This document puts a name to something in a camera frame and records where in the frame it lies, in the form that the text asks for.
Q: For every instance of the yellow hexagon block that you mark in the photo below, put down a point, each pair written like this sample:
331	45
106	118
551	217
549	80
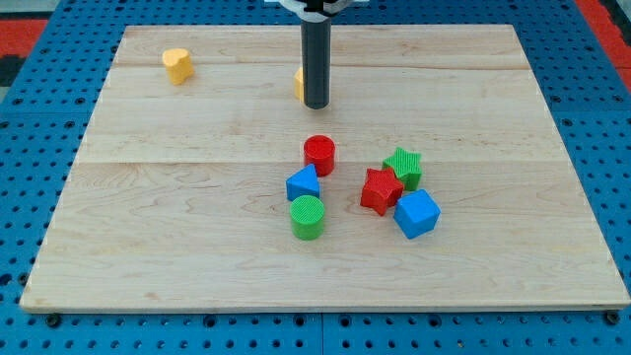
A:
299	84

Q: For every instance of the wooden board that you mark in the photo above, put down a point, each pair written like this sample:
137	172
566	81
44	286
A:
177	202

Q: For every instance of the green cylinder block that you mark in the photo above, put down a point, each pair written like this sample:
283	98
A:
307	217

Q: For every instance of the red cylinder block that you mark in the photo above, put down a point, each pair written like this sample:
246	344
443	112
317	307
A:
319	150

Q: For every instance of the red star block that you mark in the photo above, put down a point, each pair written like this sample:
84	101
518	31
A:
381	190

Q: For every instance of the blue cube block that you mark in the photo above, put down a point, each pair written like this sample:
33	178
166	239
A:
416	213

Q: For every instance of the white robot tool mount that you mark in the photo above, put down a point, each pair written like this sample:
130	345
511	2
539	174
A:
316	11

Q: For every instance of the green star block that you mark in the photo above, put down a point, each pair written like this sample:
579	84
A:
406	166

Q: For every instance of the yellow heart block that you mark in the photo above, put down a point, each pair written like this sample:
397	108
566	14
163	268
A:
178	65

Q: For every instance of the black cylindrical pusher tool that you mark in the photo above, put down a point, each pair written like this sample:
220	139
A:
315	39

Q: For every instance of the blue triangle block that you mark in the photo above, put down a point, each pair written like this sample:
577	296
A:
303	182

